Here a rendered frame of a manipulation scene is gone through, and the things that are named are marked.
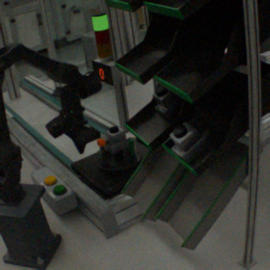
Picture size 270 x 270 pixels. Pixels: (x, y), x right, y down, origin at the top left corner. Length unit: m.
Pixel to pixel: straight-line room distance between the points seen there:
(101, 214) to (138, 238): 0.13
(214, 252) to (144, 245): 0.20
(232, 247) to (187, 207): 0.21
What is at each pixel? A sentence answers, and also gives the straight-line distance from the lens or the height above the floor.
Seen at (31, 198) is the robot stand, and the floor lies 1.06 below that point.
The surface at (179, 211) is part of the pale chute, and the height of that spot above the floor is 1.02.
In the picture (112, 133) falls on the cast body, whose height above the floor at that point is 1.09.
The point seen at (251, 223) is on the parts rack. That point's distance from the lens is 0.98.
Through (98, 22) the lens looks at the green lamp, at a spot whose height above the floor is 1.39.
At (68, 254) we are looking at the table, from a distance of 1.19.
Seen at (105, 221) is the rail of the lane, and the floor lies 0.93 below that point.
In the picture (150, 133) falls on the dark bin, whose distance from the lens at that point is 0.98.
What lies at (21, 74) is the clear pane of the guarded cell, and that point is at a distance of 2.53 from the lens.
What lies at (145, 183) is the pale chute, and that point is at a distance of 1.11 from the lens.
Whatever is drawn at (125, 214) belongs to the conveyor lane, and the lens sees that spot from 1.20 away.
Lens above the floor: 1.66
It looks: 28 degrees down
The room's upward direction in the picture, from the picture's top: 9 degrees counter-clockwise
